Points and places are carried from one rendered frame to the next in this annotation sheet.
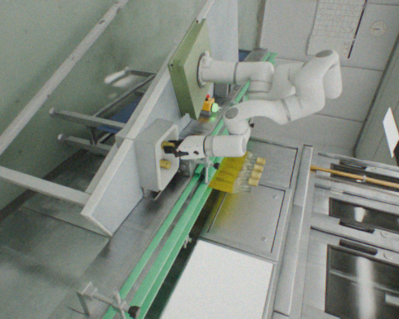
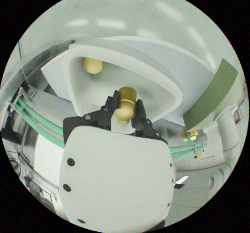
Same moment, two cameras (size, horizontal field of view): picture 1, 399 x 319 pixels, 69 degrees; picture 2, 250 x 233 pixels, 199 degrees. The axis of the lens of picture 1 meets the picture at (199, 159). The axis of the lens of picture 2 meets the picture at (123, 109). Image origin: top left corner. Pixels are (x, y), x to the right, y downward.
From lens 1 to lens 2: 102 cm
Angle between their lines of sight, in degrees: 36
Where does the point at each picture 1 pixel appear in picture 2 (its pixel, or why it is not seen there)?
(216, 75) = (229, 127)
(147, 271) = (36, 123)
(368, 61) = (199, 164)
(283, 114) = not seen: outside the picture
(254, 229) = not seen: hidden behind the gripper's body
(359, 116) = (185, 169)
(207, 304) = (50, 159)
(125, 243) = (49, 105)
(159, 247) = (47, 129)
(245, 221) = not seen: hidden behind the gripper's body
